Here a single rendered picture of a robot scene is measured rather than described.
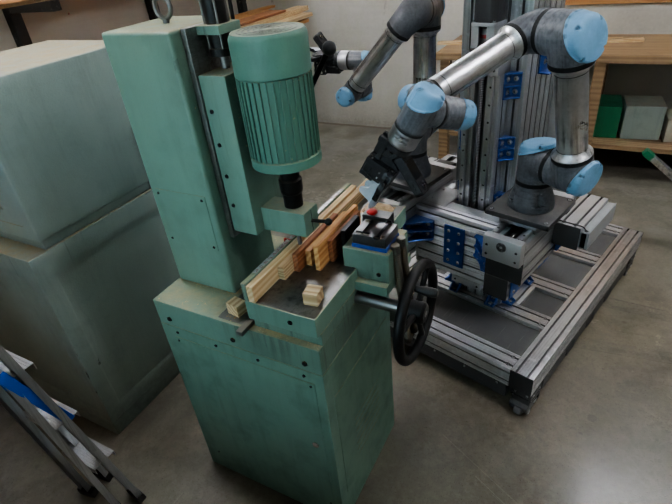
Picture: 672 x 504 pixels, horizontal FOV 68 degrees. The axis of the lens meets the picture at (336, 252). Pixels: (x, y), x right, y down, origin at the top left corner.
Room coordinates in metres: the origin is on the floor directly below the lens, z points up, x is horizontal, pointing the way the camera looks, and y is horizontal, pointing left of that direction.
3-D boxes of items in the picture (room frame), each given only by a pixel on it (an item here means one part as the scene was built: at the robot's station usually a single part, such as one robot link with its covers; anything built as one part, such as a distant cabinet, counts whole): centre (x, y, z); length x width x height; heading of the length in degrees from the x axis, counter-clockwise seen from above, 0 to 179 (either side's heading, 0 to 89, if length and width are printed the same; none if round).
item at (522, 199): (1.48, -0.68, 0.87); 0.15 x 0.15 x 0.10
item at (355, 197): (1.33, 0.01, 0.92); 0.56 x 0.02 x 0.04; 149
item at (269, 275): (1.26, 0.07, 0.93); 0.60 x 0.02 x 0.05; 149
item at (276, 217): (1.19, 0.11, 1.03); 0.14 x 0.07 x 0.09; 59
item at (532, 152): (1.48, -0.69, 0.98); 0.13 x 0.12 x 0.14; 25
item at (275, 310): (1.19, -0.04, 0.87); 0.61 x 0.30 x 0.06; 149
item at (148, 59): (1.32, 0.35, 1.16); 0.22 x 0.22 x 0.72; 59
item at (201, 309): (1.24, 0.20, 0.76); 0.57 x 0.45 x 0.09; 59
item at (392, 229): (1.15, -0.12, 0.99); 0.13 x 0.11 x 0.06; 149
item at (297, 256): (1.22, 0.05, 0.93); 0.24 x 0.02 x 0.06; 149
